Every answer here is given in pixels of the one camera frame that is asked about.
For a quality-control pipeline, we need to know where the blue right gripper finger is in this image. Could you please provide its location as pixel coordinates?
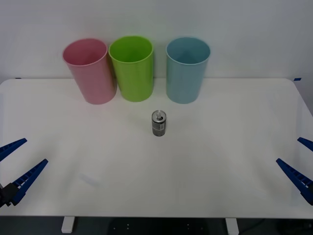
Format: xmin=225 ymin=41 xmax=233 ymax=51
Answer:
xmin=297 ymin=137 xmax=313 ymax=151
xmin=275 ymin=158 xmax=313 ymax=206

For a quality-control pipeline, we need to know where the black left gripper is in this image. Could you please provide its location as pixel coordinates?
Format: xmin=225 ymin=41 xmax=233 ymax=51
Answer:
xmin=0 ymin=138 xmax=49 ymax=209

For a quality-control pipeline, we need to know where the white table leg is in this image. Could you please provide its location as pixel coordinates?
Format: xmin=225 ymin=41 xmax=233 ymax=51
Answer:
xmin=61 ymin=216 xmax=75 ymax=234
xmin=225 ymin=217 xmax=239 ymax=235

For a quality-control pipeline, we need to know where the pink plastic bin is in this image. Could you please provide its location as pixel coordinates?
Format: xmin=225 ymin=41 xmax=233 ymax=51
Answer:
xmin=62 ymin=38 xmax=117 ymax=105

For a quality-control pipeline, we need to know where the pale blue plastic bin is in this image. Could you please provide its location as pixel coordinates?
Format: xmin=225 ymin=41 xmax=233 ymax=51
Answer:
xmin=165 ymin=36 xmax=211 ymax=104

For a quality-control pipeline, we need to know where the green plastic bin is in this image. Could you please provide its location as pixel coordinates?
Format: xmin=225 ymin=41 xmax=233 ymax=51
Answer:
xmin=108 ymin=35 xmax=155 ymax=103

